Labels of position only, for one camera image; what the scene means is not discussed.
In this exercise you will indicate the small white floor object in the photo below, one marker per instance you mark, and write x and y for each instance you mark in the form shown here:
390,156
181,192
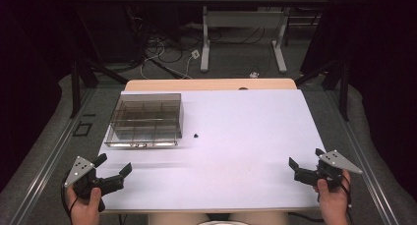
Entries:
254,75

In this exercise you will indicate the clear plastic compartment box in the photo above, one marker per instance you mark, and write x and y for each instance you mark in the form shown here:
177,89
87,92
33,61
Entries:
147,120

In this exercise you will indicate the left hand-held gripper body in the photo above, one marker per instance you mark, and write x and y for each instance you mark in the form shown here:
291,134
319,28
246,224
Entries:
80,172

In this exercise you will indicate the person's left hand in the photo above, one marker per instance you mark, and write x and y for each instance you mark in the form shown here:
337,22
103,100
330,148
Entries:
86,209

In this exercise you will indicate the white desk with metal legs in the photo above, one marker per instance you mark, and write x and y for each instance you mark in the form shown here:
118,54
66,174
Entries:
242,18

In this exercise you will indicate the white table mat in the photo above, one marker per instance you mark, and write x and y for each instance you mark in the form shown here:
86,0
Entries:
236,153

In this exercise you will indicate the black metal stand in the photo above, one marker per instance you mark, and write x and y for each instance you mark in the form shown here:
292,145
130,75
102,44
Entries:
342,87
76,87

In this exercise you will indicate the black floor hatch frame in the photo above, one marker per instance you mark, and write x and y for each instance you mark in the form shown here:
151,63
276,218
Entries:
82,129

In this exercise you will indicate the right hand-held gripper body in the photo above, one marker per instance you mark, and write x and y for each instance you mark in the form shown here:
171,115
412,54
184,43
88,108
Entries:
331,168

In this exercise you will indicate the metal floor rail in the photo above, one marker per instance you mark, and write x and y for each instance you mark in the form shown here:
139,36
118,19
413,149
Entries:
49,159
367,166

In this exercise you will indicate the person's right hand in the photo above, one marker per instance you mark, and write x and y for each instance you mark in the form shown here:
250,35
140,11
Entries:
332,205

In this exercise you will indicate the dark curtain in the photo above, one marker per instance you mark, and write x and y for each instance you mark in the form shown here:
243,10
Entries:
383,71
29,54

